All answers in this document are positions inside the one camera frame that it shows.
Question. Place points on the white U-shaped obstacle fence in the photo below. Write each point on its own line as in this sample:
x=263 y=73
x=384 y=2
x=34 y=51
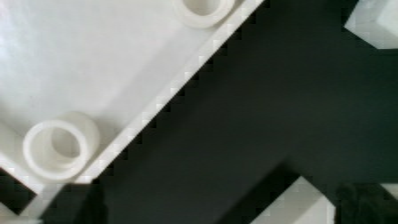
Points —
x=302 y=207

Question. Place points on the white table leg centre right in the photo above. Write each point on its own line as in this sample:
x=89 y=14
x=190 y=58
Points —
x=373 y=23

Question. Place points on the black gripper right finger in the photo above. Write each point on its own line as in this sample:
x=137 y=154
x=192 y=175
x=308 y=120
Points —
x=366 y=205

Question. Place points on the white square tabletop panel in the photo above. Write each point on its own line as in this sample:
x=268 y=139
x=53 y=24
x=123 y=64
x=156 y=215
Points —
x=98 y=56

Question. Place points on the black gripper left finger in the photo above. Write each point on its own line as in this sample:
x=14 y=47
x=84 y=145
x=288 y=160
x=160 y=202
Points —
x=78 y=206

